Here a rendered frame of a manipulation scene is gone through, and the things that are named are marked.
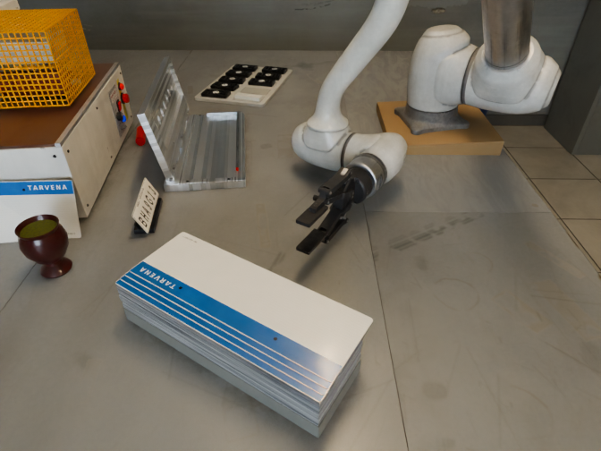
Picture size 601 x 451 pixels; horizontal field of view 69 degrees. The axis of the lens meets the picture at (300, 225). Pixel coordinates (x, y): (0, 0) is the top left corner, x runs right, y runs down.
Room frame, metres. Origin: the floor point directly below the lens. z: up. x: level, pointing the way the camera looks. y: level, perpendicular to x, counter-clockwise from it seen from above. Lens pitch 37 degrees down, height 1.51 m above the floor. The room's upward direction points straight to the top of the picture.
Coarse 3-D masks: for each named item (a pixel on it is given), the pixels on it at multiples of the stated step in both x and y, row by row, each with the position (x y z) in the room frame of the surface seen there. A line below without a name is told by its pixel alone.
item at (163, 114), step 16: (160, 64) 1.29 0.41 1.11; (160, 80) 1.17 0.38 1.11; (176, 80) 1.36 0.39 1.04; (160, 96) 1.15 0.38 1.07; (176, 96) 1.32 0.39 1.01; (144, 112) 0.94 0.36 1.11; (160, 112) 1.09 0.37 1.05; (176, 112) 1.23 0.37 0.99; (144, 128) 0.93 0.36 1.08; (160, 128) 1.04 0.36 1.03; (176, 128) 1.14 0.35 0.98; (160, 144) 0.95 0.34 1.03; (176, 144) 1.08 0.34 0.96; (160, 160) 0.94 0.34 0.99; (176, 160) 1.02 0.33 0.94
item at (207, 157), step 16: (240, 112) 1.39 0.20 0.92; (192, 128) 1.27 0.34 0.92; (208, 128) 1.27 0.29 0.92; (224, 128) 1.27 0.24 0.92; (240, 128) 1.27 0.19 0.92; (192, 144) 1.16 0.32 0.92; (208, 144) 1.16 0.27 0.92; (224, 144) 1.16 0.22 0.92; (240, 144) 1.16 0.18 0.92; (192, 160) 1.06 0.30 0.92; (208, 160) 1.06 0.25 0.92; (224, 160) 1.06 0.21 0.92; (240, 160) 1.06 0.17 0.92; (176, 176) 0.98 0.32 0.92; (192, 176) 0.98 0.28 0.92; (208, 176) 0.98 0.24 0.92; (224, 176) 0.98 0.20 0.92; (240, 176) 0.97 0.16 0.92
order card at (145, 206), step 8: (144, 184) 0.88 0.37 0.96; (144, 192) 0.85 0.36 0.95; (152, 192) 0.88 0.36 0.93; (144, 200) 0.83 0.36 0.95; (152, 200) 0.86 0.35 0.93; (136, 208) 0.78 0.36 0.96; (144, 208) 0.80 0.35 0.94; (152, 208) 0.83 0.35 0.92; (136, 216) 0.76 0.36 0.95; (144, 216) 0.78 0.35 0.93; (152, 216) 0.81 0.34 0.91; (144, 224) 0.76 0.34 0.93
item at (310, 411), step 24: (120, 288) 0.51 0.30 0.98; (144, 312) 0.48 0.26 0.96; (168, 312) 0.45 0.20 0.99; (168, 336) 0.46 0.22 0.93; (192, 336) 0.43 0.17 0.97; (216, 336) 0.41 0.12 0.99; (216, 360) 0.40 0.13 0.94; (240, 360) 0.38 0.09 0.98; (360, 360) 0.41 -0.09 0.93; (240, 384) 0.38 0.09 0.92; (264, 384) 0.35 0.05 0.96; (288, 384) 0.33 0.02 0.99; (336, 384) 0.34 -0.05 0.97; (288, 408) 0.33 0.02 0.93; (312, 408) 0.31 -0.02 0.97; (336, 408) 0.35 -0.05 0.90; (312, 432) 0.31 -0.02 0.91
